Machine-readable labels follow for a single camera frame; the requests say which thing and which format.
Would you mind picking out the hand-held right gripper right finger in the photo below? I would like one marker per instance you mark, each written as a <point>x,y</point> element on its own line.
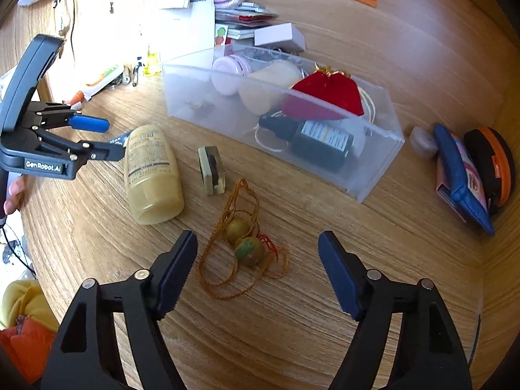
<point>339,276</point>

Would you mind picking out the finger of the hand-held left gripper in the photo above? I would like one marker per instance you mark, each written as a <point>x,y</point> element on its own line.
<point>91,123</point>
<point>109,152</point>

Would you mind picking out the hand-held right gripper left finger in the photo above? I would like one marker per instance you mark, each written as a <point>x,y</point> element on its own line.
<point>178,272</point>

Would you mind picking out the cream labelled bottle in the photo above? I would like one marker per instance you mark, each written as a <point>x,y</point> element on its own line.
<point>152,178</point>

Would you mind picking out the translucent plastic storage box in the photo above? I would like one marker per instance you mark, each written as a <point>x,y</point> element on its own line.
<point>183,89</point>

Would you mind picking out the dark green labelled bottle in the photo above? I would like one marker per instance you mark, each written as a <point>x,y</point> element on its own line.
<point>321,142</point>

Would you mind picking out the white plastic jar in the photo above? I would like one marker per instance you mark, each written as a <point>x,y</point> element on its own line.
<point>264,89</point>

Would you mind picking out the red and gold pouch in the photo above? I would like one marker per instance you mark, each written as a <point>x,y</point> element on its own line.
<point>325,95</point>

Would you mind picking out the person's left hand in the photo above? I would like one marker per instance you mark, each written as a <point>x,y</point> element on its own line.
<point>15,193</point>

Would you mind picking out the dark blue labelled packet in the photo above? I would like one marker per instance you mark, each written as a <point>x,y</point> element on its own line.
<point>120,140</point>

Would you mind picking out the white and orange tube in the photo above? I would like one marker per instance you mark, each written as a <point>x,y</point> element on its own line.
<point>101,77</point>

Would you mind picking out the small metal tool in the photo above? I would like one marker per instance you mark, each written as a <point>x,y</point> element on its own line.
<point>136,75</point>

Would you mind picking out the small yellow bottle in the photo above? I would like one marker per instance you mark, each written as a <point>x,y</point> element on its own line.
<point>152,63</point>

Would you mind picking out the pink notebook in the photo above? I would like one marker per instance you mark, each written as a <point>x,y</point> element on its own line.
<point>445,193</point>

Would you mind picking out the pale pink round container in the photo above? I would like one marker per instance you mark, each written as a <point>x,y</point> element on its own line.
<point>227,75</point>

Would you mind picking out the blue zip pouch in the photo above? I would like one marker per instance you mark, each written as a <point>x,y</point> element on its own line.
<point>459,178</point>

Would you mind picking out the yellow cloth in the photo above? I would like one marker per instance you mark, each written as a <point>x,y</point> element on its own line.
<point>24,300</point>

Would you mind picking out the fruit sticker card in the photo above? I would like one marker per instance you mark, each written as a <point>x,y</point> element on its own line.
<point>221,34</point>

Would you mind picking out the orange cloth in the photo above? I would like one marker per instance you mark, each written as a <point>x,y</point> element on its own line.
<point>24,345</point>

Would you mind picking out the black and orange round case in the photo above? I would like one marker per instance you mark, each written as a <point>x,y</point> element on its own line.
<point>489,162</point>

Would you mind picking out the pile of red flat packets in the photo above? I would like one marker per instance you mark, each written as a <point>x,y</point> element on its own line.
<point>248,16</point>

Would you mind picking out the small white cardboard box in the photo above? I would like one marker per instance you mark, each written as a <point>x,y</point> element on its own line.
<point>280,34</point>

